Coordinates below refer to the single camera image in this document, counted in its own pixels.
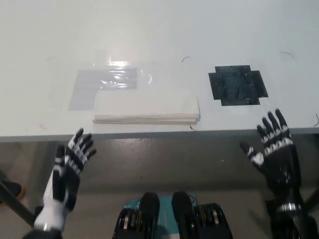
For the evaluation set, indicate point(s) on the white napkin stack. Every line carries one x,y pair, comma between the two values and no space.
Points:
147,107

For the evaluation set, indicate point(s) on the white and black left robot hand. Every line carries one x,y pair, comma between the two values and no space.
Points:
63,184

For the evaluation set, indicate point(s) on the black shoe with tan sole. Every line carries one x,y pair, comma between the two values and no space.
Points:
13,190

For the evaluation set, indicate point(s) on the black metal table leg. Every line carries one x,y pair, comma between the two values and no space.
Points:
15,201
311,199

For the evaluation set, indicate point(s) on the clear plastic bag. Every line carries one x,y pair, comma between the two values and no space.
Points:
82,92

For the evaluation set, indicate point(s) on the clear plastic sleeve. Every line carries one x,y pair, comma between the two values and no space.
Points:
122,74

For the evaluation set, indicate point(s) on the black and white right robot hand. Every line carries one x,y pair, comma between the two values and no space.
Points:
281,164

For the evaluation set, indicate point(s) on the black tape patch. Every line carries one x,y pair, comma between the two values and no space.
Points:
236,85

